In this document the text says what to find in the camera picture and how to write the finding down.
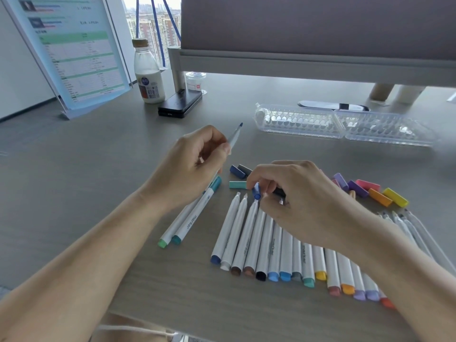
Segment person's left hand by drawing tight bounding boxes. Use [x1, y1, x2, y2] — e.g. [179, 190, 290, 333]
[137, 125, 232, 210]

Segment person's right hand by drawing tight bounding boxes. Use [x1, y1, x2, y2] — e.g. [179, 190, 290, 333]
[246, 160, 384, 252]

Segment blue-ended white marker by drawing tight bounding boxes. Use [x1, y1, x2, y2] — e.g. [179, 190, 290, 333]
[227, 122, 244, 155]

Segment set of red-toned markers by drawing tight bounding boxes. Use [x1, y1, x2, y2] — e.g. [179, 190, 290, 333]
[312, 209, 456, 310]

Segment navy-ended white marker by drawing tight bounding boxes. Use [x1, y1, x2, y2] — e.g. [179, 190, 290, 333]
[210, 192, 241, 265]

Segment orange-tipped white marker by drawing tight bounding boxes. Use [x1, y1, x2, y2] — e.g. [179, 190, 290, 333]
[336, 251, 356, 295]

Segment clear plastic marker case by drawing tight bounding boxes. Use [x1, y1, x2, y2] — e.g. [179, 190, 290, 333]
[253, 102, 438, 146]

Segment red-tipped white marker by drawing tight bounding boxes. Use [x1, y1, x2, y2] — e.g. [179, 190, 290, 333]
[377, 288, 396, 310]

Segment person's right forearm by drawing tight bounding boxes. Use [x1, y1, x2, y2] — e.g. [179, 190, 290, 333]
[352, 220, 456, 342]

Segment person's left forearm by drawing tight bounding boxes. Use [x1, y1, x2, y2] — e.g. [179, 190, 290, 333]
[0, 190, 168, 342]

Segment person's bare leg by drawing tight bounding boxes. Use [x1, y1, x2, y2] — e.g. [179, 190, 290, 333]
[91, 311, 179, 342]

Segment black rectangular power bank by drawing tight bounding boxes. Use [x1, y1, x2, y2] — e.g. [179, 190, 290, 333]
[158, 89, 203, 119]

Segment small clear jar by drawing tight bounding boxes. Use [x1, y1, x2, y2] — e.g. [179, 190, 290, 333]
[185, 71, 207, 95]

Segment white milk bottle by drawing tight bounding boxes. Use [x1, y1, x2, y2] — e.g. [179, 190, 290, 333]
[132, 38, 166, 105]

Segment brown paper cup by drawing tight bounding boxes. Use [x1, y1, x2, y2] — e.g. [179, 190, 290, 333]
[369, 83, 395, 102]

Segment grey desk shelf riser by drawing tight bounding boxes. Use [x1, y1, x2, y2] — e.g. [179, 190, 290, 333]
[167, 46, 456, 95]

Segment white paper cup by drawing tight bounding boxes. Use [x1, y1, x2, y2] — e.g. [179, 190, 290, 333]
[393, 85, 427, 105]

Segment grey desk divider shelf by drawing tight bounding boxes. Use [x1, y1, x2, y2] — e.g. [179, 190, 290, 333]
[180, 0, 456, 63]

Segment white cable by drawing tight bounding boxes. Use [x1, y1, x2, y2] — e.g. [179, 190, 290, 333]
[96, 323, 179, 338]

